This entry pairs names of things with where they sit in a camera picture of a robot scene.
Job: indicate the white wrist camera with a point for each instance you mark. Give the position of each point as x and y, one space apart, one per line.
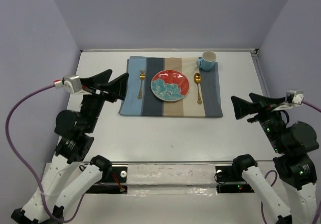
72 84
293 98

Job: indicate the light blue mug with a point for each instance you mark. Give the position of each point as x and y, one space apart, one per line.
207 61

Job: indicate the striped blue beige placemat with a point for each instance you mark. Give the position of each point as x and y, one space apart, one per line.
151 106

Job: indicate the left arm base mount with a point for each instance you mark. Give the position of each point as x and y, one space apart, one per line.
115 183

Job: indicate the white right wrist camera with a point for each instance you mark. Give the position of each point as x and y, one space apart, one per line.
293 98

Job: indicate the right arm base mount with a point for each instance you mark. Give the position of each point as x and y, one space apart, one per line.
229 182

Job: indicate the red floral ceramic plate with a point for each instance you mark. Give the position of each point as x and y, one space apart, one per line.
170 85

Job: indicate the gold spoon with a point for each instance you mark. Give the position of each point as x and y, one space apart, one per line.
197 81

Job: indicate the gold fork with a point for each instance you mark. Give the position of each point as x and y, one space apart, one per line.
142 78

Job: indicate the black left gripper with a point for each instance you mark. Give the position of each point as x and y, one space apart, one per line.
118 86

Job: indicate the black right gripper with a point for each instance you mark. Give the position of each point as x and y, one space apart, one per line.
242 107

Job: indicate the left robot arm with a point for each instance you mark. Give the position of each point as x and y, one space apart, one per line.
52 197

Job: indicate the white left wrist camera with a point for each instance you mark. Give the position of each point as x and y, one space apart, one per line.
72 84

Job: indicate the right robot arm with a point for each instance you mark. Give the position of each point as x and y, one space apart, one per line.
293 166

